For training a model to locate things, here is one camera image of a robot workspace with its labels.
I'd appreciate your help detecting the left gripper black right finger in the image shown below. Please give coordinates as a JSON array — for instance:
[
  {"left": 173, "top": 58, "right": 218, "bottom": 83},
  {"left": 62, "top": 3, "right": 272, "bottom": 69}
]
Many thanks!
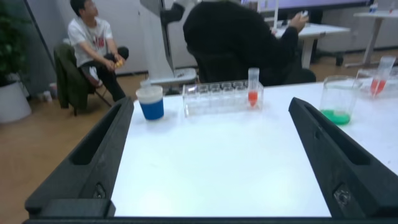
[{"left": 288, "top": 96, "right": 398, "bottom": 218}]

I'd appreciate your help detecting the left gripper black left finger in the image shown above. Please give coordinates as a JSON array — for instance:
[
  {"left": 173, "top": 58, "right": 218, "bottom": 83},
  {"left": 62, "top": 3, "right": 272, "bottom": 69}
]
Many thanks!
[{"left": 24, "top": 96, "right": 135, "bottom": 218}]

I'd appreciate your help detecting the clear glass beaker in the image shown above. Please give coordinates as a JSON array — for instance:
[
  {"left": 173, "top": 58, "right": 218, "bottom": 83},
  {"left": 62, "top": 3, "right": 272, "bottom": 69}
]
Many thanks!
[{"left": 319, "top": 75, "right": 363, "bottom": 126}]

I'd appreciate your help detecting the clear acrylic test tube rack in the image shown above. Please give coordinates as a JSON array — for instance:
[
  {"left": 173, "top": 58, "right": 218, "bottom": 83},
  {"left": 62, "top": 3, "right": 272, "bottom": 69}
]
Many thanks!
[
  {"left": 354, "top": 67, "right": 398, "bottom": 99},
  {"left": 182, "top": 80, "right": 264, "bottom": 118}
]

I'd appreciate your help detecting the test tube with orange pigment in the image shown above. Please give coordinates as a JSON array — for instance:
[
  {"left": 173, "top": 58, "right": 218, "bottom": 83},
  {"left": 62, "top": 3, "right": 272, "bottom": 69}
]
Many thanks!
[
  {"left": 248, "top": 67, "right": 260, "bottom": 108},
  {"left": 369, "top": 55, "right": 397, "bottom": 97}
]

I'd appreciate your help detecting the black folding chair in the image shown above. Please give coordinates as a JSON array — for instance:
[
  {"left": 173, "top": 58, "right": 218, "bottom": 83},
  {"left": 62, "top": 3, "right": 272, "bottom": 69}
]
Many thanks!
[{"left": 73, "top": 67, "right": 113, "bottom": 118}]

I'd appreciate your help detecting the blue and white paper cup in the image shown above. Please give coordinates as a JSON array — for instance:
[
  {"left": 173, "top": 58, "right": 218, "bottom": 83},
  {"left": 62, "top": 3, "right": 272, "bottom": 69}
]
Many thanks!
[{"left": 135, "top": 85, "right": 165, "bottom": 121}]

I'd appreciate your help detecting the dark green jacket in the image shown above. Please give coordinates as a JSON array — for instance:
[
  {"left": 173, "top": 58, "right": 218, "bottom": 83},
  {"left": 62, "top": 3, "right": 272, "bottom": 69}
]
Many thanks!
[{"left": 53, "top": 43, "right": 97, "bottom": 110}]

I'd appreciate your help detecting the white plant pot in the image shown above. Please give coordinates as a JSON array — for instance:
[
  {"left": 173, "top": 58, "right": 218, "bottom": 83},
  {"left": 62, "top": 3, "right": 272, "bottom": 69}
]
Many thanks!
[{"left": 0, "top": 81, "right": 32, "bottom": 124}]

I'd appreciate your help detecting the man in white t-shirt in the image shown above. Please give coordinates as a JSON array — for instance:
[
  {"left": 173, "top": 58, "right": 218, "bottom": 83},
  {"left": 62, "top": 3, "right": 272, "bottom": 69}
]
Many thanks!
[{"left": 67, "top": 0, "right": 130, "bottom": 102}]

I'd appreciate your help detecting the white desk with drawers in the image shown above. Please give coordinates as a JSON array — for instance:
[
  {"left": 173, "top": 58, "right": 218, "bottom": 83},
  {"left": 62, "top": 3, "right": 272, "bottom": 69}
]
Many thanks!
[{"left": 270, "top": 22, "right": 351, "bottom": 69}]

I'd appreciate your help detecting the white robot tower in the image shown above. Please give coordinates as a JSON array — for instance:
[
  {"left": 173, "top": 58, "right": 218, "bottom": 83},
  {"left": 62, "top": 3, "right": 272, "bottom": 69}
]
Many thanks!
[{"left": 139, "top": 0, "right": 198, "bottom": 86}]

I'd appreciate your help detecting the large green leafy plant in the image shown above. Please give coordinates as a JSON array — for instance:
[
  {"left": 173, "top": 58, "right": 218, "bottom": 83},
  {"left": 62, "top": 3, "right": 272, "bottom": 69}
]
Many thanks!
[{"left": 0, "top": 0, "right": 27, "bottom": 88}]

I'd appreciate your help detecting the long white standing desk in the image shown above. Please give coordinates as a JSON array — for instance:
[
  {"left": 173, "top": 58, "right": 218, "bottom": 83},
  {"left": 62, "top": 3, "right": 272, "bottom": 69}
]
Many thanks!
[{"left": 345, "top": 11, "right": 398, "bottom": 68}]

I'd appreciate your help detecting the person in black sweater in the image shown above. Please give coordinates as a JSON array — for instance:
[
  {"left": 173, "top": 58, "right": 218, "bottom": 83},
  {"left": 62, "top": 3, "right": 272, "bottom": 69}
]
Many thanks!
[{"left": 182, "top": 0, "right": 317, "bottom": 87}]

